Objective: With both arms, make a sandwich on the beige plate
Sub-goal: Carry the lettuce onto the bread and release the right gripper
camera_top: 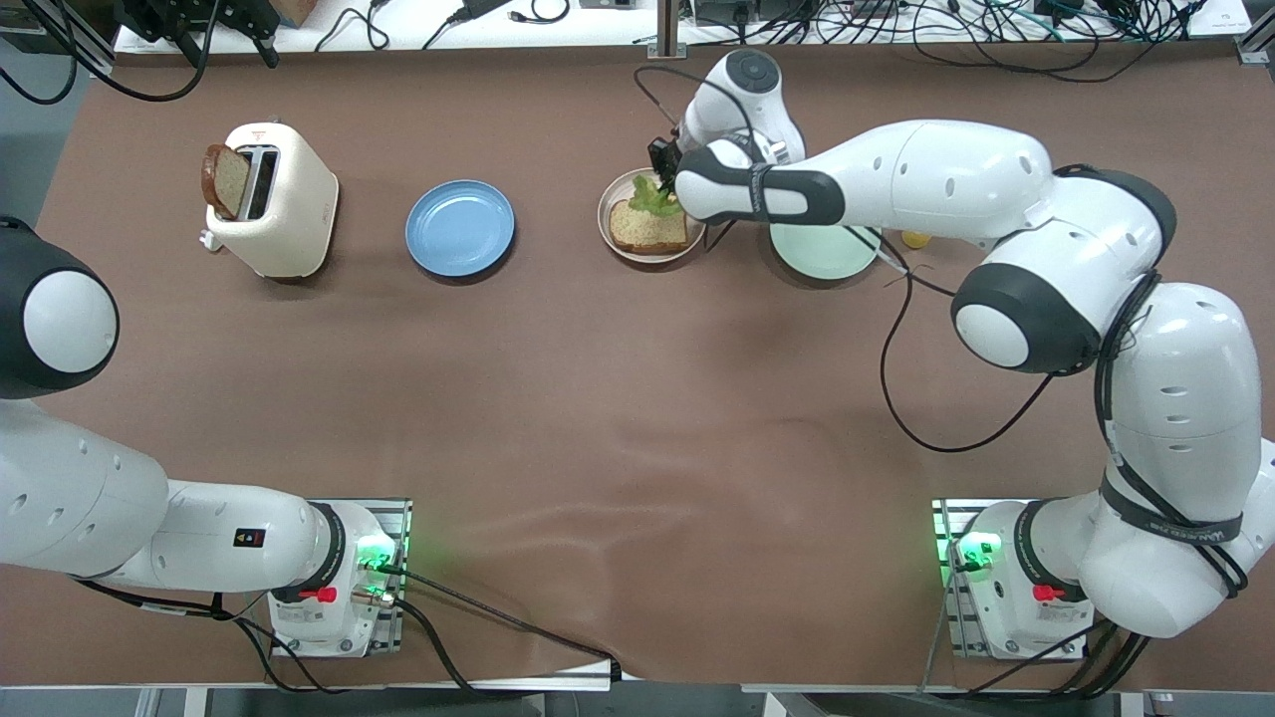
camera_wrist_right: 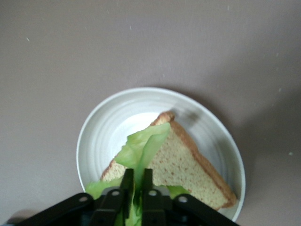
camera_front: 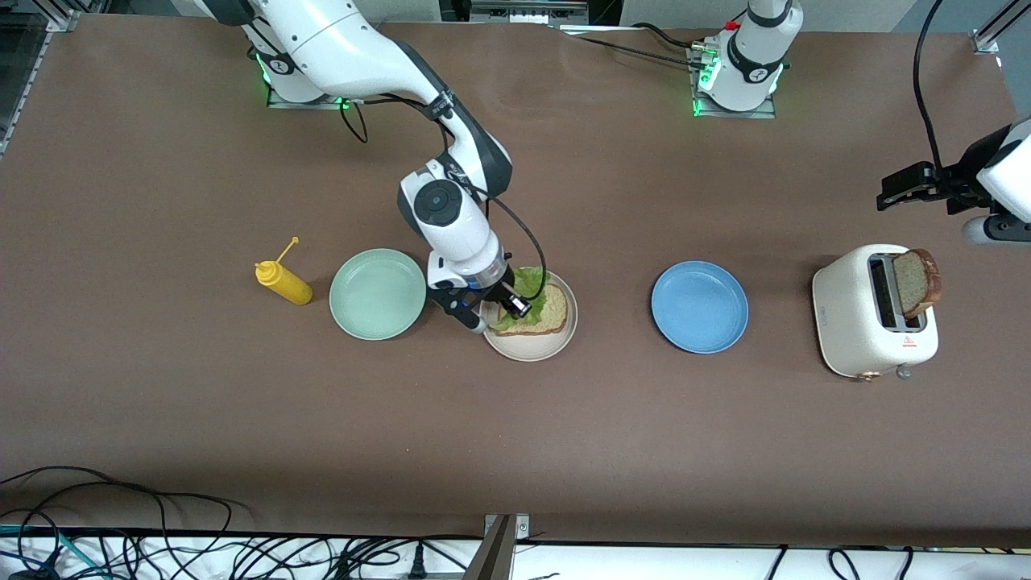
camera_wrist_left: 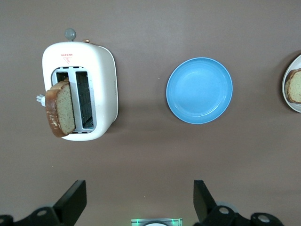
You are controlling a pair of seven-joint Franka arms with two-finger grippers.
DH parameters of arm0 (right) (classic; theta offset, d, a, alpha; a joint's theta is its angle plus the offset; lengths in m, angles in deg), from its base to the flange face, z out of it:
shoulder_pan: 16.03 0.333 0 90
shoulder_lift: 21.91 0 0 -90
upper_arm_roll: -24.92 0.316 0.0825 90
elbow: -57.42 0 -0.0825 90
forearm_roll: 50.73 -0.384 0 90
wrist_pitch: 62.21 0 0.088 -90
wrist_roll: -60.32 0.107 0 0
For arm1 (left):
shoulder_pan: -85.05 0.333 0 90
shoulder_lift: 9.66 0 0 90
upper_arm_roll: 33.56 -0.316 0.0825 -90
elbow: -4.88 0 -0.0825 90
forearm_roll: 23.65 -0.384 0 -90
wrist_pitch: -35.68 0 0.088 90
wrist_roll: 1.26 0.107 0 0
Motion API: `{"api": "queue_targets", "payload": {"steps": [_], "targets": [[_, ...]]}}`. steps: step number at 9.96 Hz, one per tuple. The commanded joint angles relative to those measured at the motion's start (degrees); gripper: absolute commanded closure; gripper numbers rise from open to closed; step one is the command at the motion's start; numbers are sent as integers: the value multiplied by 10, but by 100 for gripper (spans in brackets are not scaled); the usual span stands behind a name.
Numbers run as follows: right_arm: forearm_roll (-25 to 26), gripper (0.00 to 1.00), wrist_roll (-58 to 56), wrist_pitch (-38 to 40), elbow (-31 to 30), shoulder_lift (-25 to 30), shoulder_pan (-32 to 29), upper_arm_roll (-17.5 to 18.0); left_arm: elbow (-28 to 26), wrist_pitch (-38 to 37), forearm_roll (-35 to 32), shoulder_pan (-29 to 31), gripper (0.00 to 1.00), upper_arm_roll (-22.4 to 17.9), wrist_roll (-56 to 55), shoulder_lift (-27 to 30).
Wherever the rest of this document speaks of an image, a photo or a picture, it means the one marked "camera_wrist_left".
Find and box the blue plate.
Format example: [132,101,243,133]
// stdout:
[166,57,233,125]

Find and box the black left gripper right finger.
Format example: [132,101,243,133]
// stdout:
[194,180,290,226]

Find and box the brown bread slice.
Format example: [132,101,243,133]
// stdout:
[284,68,301,105]
[45,79,77,138]

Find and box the white two-slot toaster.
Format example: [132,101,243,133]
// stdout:
[35,28,119,142]

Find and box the beige plate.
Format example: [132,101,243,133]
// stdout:
[281,54,301,113]

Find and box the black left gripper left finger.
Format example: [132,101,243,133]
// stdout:
[0,180,87,226]

